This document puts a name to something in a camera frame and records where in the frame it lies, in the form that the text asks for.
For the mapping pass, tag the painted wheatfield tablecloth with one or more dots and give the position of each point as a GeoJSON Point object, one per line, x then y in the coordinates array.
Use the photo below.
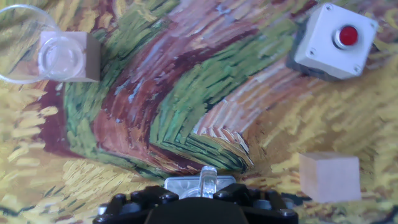
{"type": "Point", "coordinates": [186, 93]}

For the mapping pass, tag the grey box with red button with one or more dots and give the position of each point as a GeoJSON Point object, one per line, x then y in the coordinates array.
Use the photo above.
{"type": "Point", "coordinates": [320, 46]}

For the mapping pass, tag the light wooden cube block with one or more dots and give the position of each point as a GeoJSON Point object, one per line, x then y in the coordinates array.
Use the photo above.
{"type": "Point", "coordinates": [329, 177]}
{"type": "Point", "coordinates": [93, 59]}

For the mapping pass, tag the empty clear plastic cup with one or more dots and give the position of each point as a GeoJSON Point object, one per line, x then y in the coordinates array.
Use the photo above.
{"type": "Point", "coordinates": [18, 18]}

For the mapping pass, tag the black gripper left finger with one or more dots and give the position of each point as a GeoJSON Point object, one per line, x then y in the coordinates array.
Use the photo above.
{"type": "Point", "coordinates": [130, 202]}

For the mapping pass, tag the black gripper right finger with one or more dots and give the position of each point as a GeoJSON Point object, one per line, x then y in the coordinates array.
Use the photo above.
{"type": "Point", "coordinates": [264, 207]}

